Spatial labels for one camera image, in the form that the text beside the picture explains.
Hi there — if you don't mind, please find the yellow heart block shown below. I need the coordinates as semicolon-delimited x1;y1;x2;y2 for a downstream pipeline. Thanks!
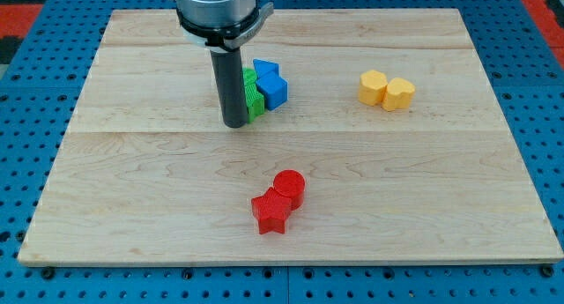
382;78;416;111

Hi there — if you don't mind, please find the red star block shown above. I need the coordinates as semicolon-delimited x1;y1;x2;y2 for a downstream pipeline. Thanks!
251;187;292;234

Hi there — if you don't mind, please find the red cylinder block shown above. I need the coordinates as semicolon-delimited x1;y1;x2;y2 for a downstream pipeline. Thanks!
273;170;306;211

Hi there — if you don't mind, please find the green star block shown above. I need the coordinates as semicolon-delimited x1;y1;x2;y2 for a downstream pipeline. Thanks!
245;84;265;123

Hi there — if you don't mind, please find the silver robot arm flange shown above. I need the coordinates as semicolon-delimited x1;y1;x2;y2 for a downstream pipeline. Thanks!
174;0;274;53

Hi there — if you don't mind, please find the blue cube block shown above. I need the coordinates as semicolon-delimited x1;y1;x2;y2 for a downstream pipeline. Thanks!
256;72;288;110

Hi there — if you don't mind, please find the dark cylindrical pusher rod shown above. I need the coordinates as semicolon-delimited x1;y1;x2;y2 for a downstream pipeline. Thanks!
210;48;249;129

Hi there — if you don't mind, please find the green cylinder block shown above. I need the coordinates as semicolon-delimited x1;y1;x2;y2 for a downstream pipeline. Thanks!
242;67;258;86

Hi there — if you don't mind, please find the yellow hexagon block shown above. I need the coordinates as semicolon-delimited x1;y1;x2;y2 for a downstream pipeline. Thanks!
358;70;388;106

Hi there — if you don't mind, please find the wooden board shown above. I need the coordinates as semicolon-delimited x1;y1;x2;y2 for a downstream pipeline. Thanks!
18;9;563;267

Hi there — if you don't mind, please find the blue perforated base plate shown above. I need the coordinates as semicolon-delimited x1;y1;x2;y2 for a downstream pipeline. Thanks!
1;0;563;303

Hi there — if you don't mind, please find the blue triangle block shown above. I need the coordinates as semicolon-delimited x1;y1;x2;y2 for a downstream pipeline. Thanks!
253;59;279;78

